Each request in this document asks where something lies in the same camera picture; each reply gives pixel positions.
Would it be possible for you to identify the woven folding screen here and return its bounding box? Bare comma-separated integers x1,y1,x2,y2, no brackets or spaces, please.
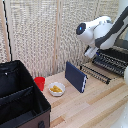
0,0,128,79

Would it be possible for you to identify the black vertical pole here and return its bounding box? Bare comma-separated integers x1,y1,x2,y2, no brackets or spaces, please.
2,0,13,63

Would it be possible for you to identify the black dish rack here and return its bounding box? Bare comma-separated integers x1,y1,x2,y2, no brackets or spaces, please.
92,49,128,77

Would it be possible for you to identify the yellow food piece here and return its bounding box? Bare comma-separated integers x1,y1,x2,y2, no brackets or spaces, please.
50,85,60,94
55,85,64,94

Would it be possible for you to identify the black fabric storage box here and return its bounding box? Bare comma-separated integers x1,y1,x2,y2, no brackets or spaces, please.
0,59,52,128

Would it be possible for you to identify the white rounded object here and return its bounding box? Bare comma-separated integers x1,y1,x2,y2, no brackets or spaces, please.
123,64,128,84

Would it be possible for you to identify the red plastic cup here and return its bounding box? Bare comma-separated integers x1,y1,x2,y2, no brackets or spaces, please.
33,76,46,92

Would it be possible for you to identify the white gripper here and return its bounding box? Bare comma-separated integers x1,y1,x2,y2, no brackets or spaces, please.
84,45,100,60

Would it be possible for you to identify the white ceramic bowl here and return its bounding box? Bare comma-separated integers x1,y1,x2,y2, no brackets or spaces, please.
48,81,67,98

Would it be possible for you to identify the black wire rack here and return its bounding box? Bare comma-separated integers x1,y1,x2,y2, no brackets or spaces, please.
79,63,113,85

